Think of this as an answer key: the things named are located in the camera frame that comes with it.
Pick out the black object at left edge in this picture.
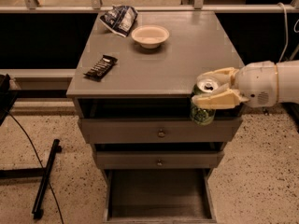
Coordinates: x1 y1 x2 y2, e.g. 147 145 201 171
0 75 18 126

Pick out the black stand base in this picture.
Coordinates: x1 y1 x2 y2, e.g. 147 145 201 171
0 139 62 219

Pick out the green soda can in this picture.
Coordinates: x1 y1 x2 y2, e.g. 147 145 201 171
190 77 220 125

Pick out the middle grey drawer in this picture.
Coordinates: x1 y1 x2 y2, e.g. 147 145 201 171
93 151 224 170

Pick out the blue white chip bag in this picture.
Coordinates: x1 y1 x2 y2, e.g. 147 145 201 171
100 6 138 37

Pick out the metal railing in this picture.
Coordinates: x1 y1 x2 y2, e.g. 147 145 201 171
0 0 299 15

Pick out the grey drawer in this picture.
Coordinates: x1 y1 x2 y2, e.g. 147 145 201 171
78 118 242 144
93 151 224 170

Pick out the black cable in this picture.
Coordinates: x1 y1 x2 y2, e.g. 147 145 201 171
6 109 65 224

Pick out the white bowl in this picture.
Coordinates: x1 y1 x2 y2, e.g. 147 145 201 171
132 25 170 49

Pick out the top grey drawer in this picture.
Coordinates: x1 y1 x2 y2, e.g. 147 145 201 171
78 118 242 144

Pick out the grey drawer cabinet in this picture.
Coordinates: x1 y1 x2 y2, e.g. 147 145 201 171
65 10 262 224

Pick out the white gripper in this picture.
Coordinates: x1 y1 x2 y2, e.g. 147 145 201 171
192 61 278 109

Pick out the black snack bar wrapper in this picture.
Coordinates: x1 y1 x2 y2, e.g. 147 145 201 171
84 55 118 81

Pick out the bottom open drawer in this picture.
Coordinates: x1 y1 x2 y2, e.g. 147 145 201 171
103 169 218 224

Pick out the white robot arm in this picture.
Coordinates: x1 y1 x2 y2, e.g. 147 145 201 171
192 61 299 109

